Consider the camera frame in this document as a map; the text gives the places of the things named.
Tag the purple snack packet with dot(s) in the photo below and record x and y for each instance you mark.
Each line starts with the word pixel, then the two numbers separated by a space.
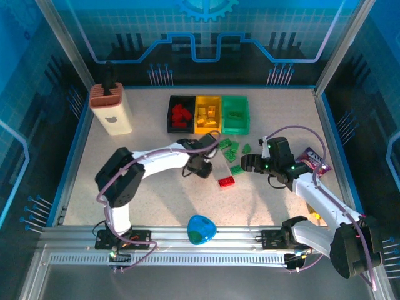
pixel 314 159

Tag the aluminium frame post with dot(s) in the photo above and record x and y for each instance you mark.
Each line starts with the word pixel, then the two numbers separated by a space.
pixel 341 43
pixel 67 40

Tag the green plastic bin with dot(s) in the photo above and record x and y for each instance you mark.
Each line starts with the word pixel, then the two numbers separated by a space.
pixel 236 126

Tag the cream knife block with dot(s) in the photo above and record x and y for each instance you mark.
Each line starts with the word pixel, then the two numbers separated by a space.
pixel 109 109

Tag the aluminium frame rail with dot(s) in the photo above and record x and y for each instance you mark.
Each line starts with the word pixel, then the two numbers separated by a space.
pixel 237 236

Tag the yellow plastic bin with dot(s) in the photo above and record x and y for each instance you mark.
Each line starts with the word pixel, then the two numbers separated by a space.
pixel 207 130

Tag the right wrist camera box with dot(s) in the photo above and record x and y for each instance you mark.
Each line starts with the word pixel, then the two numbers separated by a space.
pixel 265 150

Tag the green two-by-four lego brick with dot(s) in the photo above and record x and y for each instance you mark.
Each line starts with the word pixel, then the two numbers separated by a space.
pixel 236 169
pixel 230 155
pixel 235 114
pixel 224 144

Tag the black plastic bin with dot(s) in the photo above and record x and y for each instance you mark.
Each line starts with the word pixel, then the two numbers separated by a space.
pixel 170 129

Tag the long red lego brick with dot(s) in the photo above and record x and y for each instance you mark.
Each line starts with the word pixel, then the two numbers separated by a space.
pixel 179 124

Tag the blue triangular dome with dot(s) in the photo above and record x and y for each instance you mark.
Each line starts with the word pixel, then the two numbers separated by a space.
pixel 201 231

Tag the yellow arched lego brick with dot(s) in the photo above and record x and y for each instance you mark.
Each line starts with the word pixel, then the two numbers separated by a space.
pixel 212 124

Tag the round yellow lego marked 120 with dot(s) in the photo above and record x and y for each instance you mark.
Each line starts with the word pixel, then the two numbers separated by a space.
pixel 212 110

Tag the small green sloped lego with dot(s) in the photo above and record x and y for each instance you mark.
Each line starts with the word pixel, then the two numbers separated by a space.
pixel 247 148

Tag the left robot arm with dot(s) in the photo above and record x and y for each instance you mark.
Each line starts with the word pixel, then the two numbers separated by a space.
pixel 156 161

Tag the slotted aluminium strip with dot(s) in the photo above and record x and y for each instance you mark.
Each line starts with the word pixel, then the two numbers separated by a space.
pixel 203 259

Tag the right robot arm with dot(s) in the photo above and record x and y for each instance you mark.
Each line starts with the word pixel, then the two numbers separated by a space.
pixel 315 190

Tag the red two-by-four lego brick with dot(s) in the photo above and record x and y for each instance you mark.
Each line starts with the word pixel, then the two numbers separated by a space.
pixel 226 182

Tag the green sloped lego brick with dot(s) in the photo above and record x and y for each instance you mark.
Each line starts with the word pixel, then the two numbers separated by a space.
pixel 234 146

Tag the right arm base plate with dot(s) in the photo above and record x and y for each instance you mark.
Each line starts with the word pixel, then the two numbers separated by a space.
pixel 272 239

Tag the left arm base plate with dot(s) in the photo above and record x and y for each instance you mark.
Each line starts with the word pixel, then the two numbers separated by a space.
pixel 137 239

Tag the blue table border frame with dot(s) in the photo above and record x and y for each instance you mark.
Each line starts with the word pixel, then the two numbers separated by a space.
pixel 74 140

